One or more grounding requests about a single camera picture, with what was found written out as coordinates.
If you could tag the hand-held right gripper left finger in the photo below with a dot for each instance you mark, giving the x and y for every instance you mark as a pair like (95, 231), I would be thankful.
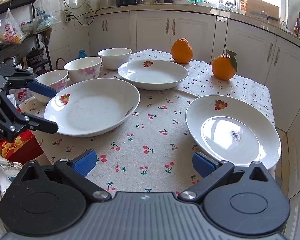
(86, 163)

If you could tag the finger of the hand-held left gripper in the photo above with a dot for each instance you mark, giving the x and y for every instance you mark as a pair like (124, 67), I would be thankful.
(41, 127)
(42, 90)

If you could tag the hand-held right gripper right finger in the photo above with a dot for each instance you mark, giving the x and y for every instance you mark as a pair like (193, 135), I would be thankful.
(202, 166)

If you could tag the white plate with dark speck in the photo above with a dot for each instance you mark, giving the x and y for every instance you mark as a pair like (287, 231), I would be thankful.
(230, 132)

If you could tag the wide white pink-flower bowl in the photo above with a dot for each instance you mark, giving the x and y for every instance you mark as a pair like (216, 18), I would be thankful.
(83, 67)

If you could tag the large white fruit-print plate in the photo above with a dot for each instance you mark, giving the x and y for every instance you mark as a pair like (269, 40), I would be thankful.
(95, 107)

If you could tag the plain white bowl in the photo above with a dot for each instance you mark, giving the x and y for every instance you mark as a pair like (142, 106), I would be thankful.
(115, 57)

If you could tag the white bag with red print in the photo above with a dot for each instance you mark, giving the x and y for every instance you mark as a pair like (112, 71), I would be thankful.
(21, 95)

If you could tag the red gift box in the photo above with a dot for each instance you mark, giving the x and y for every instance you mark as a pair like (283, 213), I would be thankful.
(22, 146)

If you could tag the black cooking pot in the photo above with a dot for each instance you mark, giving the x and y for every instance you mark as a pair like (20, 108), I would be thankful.
(35, 55)

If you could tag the steel pot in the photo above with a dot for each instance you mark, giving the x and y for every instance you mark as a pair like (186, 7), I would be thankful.
(12, 60)

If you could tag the blue bottle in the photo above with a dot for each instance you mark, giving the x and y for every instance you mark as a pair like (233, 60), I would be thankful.
(82, 54)

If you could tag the cherry-print tablecloth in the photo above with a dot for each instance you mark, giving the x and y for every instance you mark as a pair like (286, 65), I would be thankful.
(150, 135)

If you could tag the white cloth bag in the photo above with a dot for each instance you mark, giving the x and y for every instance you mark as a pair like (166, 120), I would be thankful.
(0, 177)

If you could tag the clear bag of snacks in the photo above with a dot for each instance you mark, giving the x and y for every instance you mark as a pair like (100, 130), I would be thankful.
(11, 31)

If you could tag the clear plastic bag green print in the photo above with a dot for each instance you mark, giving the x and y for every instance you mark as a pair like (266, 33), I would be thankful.
(43, 15)

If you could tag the white power strip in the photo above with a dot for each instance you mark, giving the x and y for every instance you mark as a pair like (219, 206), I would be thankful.
(67, 15)

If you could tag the orange with green leaf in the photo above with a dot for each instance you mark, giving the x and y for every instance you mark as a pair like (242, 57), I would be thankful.
(223, 67)

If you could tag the white electric kettle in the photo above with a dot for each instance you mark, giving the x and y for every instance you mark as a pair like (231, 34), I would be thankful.
(93, 2)

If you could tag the white rice cooker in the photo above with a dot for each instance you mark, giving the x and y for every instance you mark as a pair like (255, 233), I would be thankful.
(108, 1)

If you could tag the bumpy orange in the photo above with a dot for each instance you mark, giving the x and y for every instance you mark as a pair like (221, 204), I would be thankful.
(181, 51)

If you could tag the dark sauce bottle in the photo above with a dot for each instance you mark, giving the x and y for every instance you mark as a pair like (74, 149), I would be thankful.
(296, 27)

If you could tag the wooden cutting board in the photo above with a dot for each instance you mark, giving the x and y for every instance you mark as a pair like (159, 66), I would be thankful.
(261, 6)

